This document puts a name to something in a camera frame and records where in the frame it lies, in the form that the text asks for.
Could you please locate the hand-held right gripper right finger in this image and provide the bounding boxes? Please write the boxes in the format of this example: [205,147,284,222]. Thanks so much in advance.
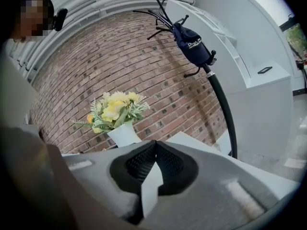
[143,140,300,230]

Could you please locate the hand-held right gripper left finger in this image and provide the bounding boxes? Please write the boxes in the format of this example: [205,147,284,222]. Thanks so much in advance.
[61,139,157,226]

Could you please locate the yellow flowers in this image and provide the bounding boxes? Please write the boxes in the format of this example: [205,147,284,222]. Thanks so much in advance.
[71,91,151,149]

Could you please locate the black coat rack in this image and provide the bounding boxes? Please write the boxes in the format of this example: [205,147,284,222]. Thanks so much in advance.
[133,0,238,159]

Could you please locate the white shelf cabinet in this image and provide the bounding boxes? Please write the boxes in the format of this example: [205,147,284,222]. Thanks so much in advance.
[165,0,298,161]

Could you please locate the navy blue cap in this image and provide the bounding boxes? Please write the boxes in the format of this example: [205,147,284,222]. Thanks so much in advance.
[173,23,212,66]

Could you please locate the dark framed window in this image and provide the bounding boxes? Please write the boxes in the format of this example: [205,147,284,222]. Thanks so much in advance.
[279,13,307,68]

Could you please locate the person's head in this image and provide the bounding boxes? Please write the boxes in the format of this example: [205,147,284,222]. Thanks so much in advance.
[11,0,56,43]

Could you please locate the bundle of white pipes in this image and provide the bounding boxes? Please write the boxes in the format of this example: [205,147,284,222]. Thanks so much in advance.
[13,0,201,82]

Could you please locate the small black picture frame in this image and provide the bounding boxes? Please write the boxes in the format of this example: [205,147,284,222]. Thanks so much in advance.
[257,66,273,75]

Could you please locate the black head-worn camera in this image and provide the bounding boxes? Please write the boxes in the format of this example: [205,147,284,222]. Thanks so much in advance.
[53,8,69,32]

